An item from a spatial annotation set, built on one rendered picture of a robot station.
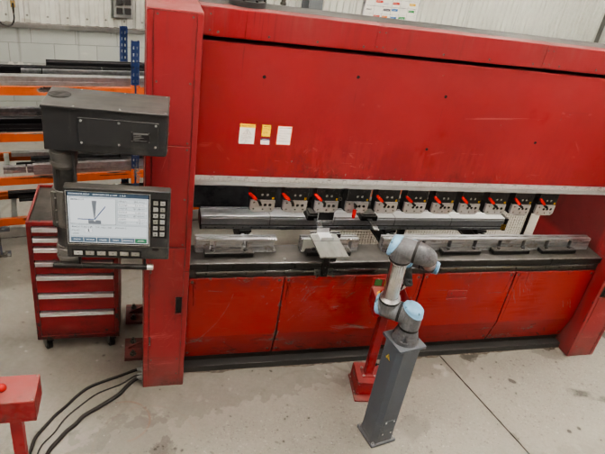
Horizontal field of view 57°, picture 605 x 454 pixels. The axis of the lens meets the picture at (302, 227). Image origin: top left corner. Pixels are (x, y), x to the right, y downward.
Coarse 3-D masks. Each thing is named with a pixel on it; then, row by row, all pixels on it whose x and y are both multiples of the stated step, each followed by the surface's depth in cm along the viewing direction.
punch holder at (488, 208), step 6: (486, 192) 375; (492, 192) 371; (486, 198) 375; (492, 198) 373; (498, 198) 374; (504, 198) 376; (480, 204) 382; (486, 204) 375; (492, 204) 376; (498, 204) 377; (504, 204) 378; (480, 210) 382; (486, 210) 377; (492, 210) 378; (498, 210) 379
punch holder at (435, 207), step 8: (432, 192) 364; (440, 192) 360; (448, 192) 362; (456, 192) 363; (432, 200) 364; (440, 200) 363; (448, 200) 365; (432, 208) 365; (440, 208) 367; (448, 208) 368
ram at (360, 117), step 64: (256, 64) 290; (320, 64) 298; (384, 64) 307; (448, 64) 316; (256, 128) 308; (320, 128) 317; (384, 128) 327; (448, 128) 337; (512, 128) 348; (576, 128) 360; (512, 192) 375; (576, 192) 389
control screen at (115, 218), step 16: (80, 192) 241; (80, 208) 245; (96, 208) 246; (112, 208) 247; (128, 208) 249; (144, 208) 250; (80, 224) 249; (96, 224) 250; (112, 224) 251; (128, 224) 253; (144, 224) 254; (80, 240) 253; (96, 240) 254; (112, 240) 255; (128, 240) 257; (144, 240) 258
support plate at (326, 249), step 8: (312, 240) 349; (320, 240) 351; (336, 240) 354; (320, 248) 342; (328, 248) 343; (336, 248) 345; (320, 256) 335; (328, 256) 335; (336, 256) 337; (344, 256) 338
